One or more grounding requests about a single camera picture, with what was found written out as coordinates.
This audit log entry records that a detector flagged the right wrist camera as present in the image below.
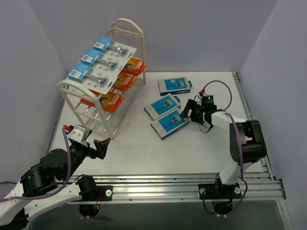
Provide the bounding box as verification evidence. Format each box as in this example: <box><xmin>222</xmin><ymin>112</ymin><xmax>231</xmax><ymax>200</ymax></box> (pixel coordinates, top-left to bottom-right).
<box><xmin>199</xmin><ymin>89</ymin><xmax>214</xmax><ymax>106</ymax></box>

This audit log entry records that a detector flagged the blue Gillette razor blister pack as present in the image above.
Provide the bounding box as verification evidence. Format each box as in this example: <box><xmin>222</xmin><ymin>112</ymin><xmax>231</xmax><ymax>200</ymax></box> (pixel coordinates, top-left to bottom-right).
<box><xmin>93</xmin><ymin>36</ymin><xmax>137</xmax><ymax>58</ymax></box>

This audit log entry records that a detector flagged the cream metal-rod shelf rack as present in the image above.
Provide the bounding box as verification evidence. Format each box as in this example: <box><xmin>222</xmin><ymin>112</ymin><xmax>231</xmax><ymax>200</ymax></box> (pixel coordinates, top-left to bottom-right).
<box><xmin>57</xmin><ymin>18</ymin><xmax>146</xmax><ymax>139</ymax></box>

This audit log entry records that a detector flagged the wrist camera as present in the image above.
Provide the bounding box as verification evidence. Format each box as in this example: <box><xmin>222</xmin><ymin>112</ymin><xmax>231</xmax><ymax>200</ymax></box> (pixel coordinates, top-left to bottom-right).
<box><xmin>63</xmin><ymin>125</ymin><xmax>87</xmax><ymax>146</ymax></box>
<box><xmin>199</xmin><ymin>89</ymin><xmax>214</xmax><ymax>106</ymax></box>

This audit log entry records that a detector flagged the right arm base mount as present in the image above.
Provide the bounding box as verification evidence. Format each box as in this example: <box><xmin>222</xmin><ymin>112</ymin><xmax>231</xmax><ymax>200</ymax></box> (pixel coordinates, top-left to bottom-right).
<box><xmin>198</xmin><ymin>184</ymin><xmax>242</xmax><ymax>200</ymax></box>

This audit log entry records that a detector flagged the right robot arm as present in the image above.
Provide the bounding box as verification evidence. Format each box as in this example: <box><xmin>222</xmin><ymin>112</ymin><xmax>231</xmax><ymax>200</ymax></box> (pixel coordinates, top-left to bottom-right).
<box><xmin>180</xmin><ymin>94</ymin><xmax>267</xmax><ymax>198</ymax></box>

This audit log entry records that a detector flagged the orange Gillette Fusion box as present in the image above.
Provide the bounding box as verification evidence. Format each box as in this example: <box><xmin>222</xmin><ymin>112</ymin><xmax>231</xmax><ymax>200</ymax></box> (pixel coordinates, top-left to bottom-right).
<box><xmin>121</xmin><ymin>57</ymin><xmax>147</xmax><ymax>76</ymax></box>

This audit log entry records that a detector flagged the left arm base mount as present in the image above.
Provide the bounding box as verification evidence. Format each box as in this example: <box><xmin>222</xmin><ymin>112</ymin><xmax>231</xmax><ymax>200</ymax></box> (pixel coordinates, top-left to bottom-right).
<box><xmin>80</xmin><ymin>185</ymin><xmax>113</xmax><ymax>202</ymax></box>

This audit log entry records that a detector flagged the blue harry's box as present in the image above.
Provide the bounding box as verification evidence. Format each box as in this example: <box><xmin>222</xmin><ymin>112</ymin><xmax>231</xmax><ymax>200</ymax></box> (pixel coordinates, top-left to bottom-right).
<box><xmin>157</xmin><ymin>77</ymin><xmax>192</xmax><ymax>96</ymax></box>
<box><xmin>144</xmin><ymin>93</ymin><xmax>181</xmax><ymax>121</ymax></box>
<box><xmin>151</xmin><ymin>109</ymin><xmax>189</xmax><ymax>140</ymax></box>

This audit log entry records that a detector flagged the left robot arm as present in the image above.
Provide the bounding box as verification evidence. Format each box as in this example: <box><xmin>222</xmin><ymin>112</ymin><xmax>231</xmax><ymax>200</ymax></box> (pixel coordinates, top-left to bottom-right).
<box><xmin>0</xmin><ymin>125</ymin><xmax>113</xmax><ymax>230</ymax></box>

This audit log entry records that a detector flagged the aluminium rail frame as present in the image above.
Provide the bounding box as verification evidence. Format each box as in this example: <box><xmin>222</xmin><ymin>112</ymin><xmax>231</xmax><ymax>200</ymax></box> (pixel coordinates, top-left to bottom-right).
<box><xmin>26</xmin><ymin>71</ymin><xmax>287</xmax><ymax>206</ymax></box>

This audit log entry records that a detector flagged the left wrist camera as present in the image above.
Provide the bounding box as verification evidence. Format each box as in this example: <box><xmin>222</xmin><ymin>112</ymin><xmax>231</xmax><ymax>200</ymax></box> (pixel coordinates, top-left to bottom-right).
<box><xmin>63</xmin><ymin>125</ymin><xmax>87</xmax><ymax>146</ymax></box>

